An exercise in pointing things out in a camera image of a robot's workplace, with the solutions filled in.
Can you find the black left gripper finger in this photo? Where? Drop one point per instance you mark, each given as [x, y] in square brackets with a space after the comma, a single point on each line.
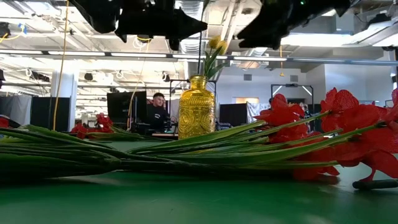
[186, 23]

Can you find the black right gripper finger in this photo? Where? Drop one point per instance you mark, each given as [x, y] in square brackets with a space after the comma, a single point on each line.
[261, 35]

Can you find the amber glass vase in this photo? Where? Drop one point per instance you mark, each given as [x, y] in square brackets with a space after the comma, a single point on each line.
[196, 109]

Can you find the blue artificial flower bunch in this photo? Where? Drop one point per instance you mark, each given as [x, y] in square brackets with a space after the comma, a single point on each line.
[376, 184]
[46, 155]

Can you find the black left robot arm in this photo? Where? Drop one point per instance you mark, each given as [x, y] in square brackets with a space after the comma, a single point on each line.
[96, 15]

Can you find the yellow hanging pendant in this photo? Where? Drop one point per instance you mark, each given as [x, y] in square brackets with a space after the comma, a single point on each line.
[281, 74]

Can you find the white hanging cloth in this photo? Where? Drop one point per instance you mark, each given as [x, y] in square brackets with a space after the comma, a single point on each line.
[256, 109]

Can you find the long ceiling light bar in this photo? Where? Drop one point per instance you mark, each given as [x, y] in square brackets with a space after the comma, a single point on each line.
[77, 53]

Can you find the black partition panel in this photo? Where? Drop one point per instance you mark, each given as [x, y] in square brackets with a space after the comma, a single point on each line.
[233, 114]
[49, 113]

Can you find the black computer monitor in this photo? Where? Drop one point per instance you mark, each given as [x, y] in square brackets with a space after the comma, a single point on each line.
[122, 105]

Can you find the seated person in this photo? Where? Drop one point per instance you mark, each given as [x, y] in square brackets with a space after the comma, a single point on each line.
[158, 113]

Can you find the white pillar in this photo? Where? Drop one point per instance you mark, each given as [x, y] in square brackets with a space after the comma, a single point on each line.
[63, 90]

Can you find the grey cloth partition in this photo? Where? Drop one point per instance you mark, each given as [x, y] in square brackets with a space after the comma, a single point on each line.
[15, 107]

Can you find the green table mat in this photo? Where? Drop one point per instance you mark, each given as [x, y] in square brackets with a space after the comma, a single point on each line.
[199, 202]

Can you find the grey rectangular air duct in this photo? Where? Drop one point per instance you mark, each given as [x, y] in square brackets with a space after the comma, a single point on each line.
[314, 25]

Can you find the black metal frame stand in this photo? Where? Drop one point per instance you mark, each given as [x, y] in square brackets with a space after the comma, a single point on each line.
[292, 85]

